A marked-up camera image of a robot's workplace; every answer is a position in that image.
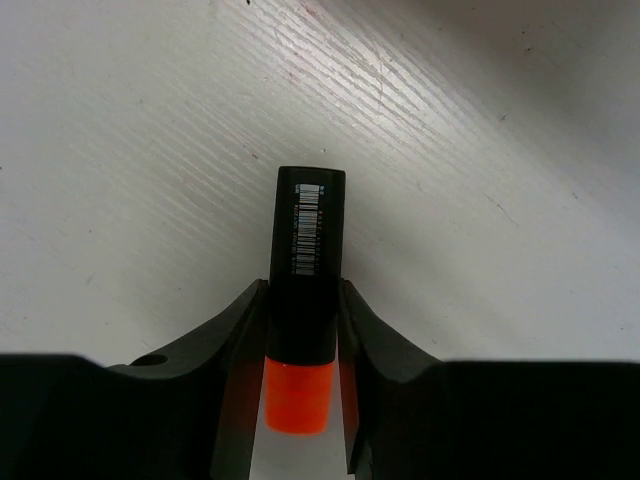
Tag orange highlighter marker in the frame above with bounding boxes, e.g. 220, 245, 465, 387
265, 166, 346, 435

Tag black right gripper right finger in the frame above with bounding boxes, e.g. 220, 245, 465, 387
338, 281, 639, 479

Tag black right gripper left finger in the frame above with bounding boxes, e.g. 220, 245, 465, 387
1, 280, 268, 479

